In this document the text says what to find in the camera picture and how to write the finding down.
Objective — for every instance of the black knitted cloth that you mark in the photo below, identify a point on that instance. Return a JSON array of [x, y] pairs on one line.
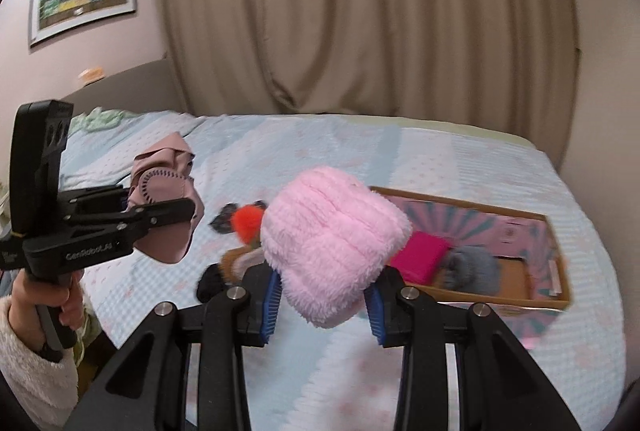
[[212, 283]]

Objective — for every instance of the pink fluffy hat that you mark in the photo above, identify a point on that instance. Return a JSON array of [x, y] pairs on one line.
[[330, 241]]

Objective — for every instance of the mauve cloth garment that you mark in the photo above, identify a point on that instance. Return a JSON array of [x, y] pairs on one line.
[[165, 191]]

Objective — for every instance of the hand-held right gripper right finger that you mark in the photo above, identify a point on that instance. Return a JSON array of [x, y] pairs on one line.
[[375, 317]]

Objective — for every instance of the grey fluffy hat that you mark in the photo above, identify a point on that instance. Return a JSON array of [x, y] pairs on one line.
[[470, 268]]

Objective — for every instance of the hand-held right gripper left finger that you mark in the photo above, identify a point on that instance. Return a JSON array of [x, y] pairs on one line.
[[268, 311]]

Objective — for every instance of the person's left hand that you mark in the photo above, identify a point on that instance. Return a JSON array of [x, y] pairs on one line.
[[57, 303]]

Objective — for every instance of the small tan object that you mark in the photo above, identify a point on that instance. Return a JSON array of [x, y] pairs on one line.
[[92, 75]]

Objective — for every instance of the orange pom-pom accessory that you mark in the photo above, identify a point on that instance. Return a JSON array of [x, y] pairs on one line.
[[247, 223]]

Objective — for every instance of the cardboard box pink print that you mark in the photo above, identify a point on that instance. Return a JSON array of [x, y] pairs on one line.
[[520, 283]]

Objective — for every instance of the person's left forearm white sleeve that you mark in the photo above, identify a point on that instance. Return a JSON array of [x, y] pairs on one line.
[[30, 371]]

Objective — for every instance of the pale green cloth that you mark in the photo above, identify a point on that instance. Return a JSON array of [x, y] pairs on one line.
[[100, 118]]

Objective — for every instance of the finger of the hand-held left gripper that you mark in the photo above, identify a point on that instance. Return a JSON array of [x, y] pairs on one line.
[[160, 213], [95, 198]]

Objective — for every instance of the magenta folded cloth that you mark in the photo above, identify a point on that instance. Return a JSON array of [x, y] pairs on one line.
[[419, 256]]

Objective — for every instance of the beige curtain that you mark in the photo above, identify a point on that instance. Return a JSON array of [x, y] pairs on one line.
[[375, 11]]

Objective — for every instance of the grey bed headboard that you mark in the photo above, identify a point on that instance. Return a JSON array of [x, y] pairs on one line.
[[130, 86]]

